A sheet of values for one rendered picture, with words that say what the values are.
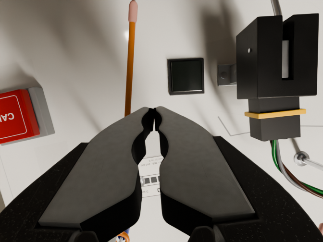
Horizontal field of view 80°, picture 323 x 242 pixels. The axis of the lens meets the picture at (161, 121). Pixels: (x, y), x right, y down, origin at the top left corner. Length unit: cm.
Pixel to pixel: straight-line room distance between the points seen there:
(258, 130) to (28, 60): 25
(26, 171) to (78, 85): 12
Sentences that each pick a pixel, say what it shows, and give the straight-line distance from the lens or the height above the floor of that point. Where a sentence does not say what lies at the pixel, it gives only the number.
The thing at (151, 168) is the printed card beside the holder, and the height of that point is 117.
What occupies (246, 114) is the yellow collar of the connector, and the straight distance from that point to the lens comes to 18.
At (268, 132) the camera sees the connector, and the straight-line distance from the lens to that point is 17.
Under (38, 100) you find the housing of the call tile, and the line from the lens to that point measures 25.
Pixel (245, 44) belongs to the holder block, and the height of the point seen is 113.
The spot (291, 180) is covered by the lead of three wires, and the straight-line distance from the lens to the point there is 20.
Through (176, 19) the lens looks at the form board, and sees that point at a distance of 25.
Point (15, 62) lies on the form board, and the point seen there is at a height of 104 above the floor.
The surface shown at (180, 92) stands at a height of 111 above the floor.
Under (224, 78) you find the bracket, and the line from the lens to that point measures 24.
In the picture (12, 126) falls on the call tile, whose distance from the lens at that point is 25.
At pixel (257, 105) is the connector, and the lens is 17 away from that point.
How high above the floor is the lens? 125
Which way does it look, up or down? 32 degrees down
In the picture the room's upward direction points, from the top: 169 degrees clockwise
